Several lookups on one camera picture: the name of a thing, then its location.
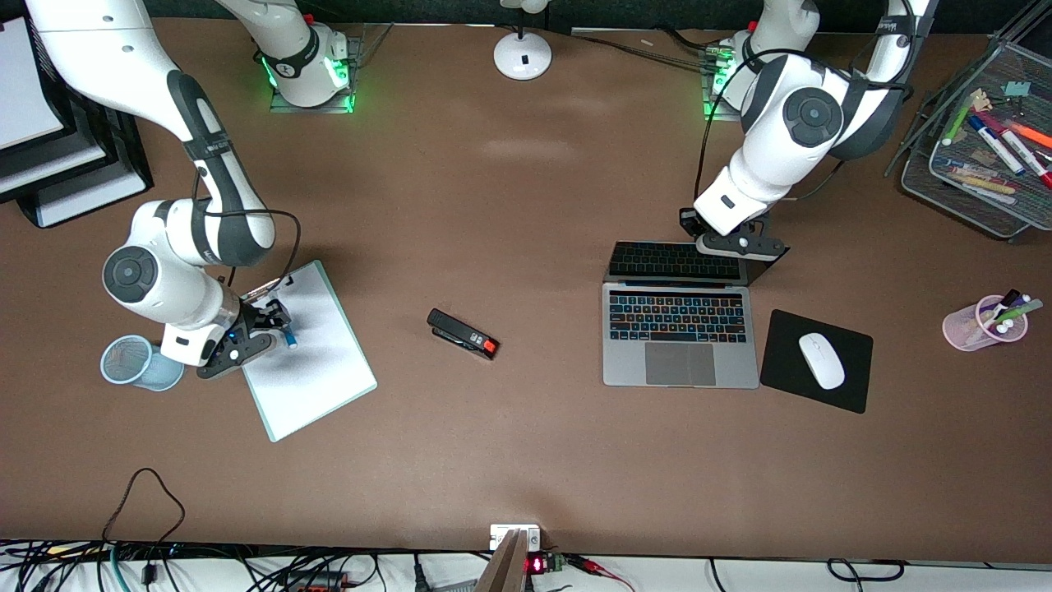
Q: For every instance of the white socket box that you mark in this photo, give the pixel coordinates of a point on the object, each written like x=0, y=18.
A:
x=497, y=534

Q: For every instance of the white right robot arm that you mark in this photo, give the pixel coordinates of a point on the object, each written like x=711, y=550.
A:
x=107, y=49

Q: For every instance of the white lamp base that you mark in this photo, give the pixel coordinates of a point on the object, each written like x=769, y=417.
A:
x=523, y=62

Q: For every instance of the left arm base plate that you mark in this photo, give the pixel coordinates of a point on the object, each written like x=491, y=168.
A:
x=723, y=115

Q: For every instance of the orange power strip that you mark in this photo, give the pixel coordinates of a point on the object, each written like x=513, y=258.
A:
x=316, y=582

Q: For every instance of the black marker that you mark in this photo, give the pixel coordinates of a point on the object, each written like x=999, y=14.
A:
x=1011, y=297

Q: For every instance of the green marker in tray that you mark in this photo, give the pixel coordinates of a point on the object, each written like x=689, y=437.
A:
x=960, y=122

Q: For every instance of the white computer mouse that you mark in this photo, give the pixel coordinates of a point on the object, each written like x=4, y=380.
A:
x=822, y=360

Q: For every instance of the black mouse pad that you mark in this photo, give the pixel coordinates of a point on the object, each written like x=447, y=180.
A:
x=781, y=362

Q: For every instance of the white paper sheets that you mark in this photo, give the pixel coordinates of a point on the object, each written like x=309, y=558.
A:
x=25, y=82

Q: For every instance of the wooden camera post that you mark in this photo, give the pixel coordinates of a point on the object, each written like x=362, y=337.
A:
x=505, y=567

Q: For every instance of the green marker in cup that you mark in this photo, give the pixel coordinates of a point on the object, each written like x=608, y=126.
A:
x=1026, y=311

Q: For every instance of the blue mesh pen cup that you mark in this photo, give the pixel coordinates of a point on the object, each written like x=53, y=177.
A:
x=127, y=362

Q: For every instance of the black stapler with red tip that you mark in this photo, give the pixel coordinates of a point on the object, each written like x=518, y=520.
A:
x=460, y=333

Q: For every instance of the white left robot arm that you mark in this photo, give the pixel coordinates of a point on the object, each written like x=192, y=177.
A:
x=768, y=177

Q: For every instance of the orange highlighter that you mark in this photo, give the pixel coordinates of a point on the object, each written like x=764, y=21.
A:
x=1031, y=133

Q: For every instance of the black stacked paper tray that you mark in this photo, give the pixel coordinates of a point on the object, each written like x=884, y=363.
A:
x=107, y=156

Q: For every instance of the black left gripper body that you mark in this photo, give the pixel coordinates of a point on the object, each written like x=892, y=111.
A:
x=689, y=220

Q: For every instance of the circuit board with red display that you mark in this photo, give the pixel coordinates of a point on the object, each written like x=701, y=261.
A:
x=538, y=565

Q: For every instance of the blue and white tray marker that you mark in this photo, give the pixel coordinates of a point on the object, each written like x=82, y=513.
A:
x=996, y=146

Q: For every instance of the teal clip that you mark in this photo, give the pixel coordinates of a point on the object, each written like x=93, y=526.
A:
x=1017, y=89

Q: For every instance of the pink mesh pen cup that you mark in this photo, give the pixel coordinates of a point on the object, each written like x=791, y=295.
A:
x=962, y=329

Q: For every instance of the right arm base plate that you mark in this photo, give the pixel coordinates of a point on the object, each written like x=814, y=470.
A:
x=312, y=109

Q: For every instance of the yellow crayon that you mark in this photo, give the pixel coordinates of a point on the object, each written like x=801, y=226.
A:
x=982, y=182

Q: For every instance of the green clipboard with white paper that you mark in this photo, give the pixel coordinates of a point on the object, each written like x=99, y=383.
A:
x=320, y=378

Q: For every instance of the wooden clothespin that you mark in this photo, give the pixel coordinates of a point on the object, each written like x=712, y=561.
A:
x=980, y=100

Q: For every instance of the silver laptop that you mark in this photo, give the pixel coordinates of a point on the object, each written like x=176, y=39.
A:
x=682, y=362

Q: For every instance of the grey mesh desk tray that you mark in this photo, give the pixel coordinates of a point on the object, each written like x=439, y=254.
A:
x=998, y=62

